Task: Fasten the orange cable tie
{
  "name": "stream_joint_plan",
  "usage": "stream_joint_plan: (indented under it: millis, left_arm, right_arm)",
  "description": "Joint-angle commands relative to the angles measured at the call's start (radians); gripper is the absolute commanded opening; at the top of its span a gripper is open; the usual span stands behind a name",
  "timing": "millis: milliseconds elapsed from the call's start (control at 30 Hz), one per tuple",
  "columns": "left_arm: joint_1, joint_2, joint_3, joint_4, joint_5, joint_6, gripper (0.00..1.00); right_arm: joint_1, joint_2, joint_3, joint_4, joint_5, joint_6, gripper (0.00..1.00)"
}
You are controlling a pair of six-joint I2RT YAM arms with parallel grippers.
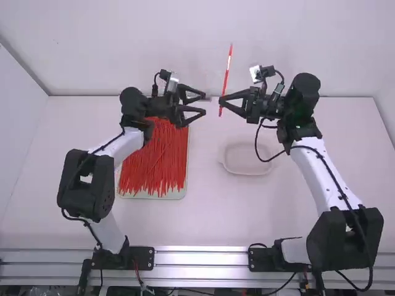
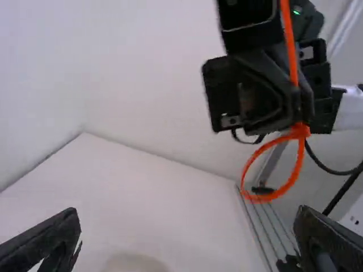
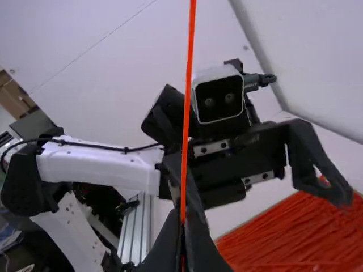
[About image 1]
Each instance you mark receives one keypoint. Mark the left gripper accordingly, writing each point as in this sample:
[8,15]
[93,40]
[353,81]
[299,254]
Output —
[163,106]

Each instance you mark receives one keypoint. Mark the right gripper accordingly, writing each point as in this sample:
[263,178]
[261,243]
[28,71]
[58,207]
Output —
[257,106]

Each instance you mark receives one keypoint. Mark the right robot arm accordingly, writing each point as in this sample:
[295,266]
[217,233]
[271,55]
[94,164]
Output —
[321,172]

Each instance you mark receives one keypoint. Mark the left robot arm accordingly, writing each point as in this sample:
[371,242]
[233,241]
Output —
[102,237]

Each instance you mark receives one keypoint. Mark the white dish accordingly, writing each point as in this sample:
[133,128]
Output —
[247,160]

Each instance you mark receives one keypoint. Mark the pale tray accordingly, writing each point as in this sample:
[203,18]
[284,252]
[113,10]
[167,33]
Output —
[185,194]

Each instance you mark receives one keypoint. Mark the silver rails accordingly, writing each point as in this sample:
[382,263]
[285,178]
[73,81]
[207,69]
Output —
[200,259]

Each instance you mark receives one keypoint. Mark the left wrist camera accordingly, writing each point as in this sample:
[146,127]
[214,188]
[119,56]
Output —
[172,84]

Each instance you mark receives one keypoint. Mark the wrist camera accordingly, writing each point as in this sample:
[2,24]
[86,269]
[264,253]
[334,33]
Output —
[256,74]
[172,84]

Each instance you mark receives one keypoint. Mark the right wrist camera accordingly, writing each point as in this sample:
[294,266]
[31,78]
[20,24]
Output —
[256,74]

